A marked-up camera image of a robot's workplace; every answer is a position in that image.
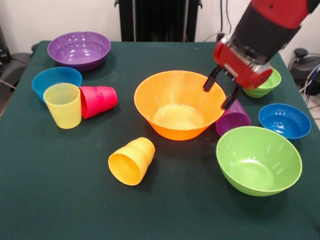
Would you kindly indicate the purple cup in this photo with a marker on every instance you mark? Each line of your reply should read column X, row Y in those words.
column 235, row 118

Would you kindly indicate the large green bowl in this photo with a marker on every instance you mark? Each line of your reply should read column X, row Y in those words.
column 257, row 165

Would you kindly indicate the dark blue bowl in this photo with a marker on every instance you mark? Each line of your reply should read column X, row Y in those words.
column 285, row 123

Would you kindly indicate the translucent yellow-green cup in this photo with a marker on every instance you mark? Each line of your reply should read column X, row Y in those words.
column 63, row 107

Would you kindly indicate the black wheeled base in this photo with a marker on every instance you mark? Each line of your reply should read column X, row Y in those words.
column 303, row 66

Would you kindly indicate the large orange bowl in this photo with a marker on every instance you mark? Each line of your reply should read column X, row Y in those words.
column 180, row 125

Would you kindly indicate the yellow cup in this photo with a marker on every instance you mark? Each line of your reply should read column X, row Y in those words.
column 130, row 162

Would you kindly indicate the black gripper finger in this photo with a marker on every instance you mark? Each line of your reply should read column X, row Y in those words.
column 210, row 81
column 230, row 100

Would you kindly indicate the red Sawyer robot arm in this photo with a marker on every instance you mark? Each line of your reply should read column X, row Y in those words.
column 267, row 27

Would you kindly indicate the large purple bowl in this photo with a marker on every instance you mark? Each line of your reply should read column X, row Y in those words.
column 80, row 55

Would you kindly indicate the grey wheeled base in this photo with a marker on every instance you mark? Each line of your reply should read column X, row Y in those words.
column 15, row 66

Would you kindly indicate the dark green table cloth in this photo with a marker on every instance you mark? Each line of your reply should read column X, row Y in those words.
column 100, row 205

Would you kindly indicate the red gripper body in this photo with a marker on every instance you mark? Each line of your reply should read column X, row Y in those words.
column 237, row 67

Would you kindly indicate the small green bowl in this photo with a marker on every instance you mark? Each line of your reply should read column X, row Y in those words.
column 271, row 86

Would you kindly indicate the light blue bowl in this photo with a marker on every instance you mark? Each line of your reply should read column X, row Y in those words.
column 57, row 75

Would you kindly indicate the red cup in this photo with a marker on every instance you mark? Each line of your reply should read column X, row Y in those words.
column 100, row 100

